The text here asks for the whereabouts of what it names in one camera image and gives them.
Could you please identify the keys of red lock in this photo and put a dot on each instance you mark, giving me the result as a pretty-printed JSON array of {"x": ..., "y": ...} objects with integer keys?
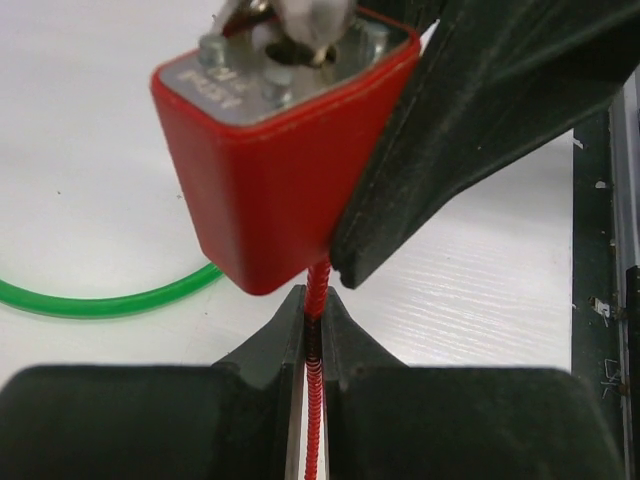
[{"x": 315, "y": 25}]

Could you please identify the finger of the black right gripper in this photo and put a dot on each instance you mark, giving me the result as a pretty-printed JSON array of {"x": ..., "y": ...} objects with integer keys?
[{"x": 497, "y": 79}]

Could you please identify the green cable lock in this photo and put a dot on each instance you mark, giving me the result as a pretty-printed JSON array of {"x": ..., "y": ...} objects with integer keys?
[{"x": 111, "y": 307}]

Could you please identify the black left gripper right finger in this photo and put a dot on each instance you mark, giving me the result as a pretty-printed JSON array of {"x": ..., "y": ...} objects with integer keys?
[{"x": 387, "y": 420}]

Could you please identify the red cable lock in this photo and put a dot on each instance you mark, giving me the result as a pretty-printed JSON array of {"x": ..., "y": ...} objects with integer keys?
[{"x": 269, "y": 140}]

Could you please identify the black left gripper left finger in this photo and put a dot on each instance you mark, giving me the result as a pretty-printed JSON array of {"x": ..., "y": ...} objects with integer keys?
[{"x": 150, "y": 420}]

